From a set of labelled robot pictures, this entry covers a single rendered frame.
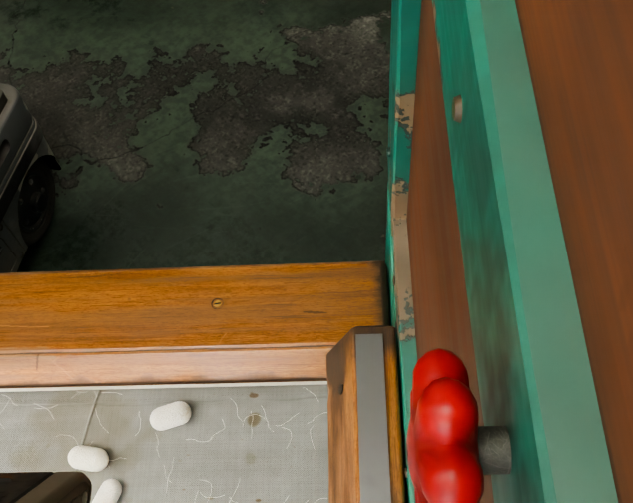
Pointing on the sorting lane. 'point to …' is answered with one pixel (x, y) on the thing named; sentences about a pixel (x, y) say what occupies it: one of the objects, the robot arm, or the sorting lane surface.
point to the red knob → (450, 434)
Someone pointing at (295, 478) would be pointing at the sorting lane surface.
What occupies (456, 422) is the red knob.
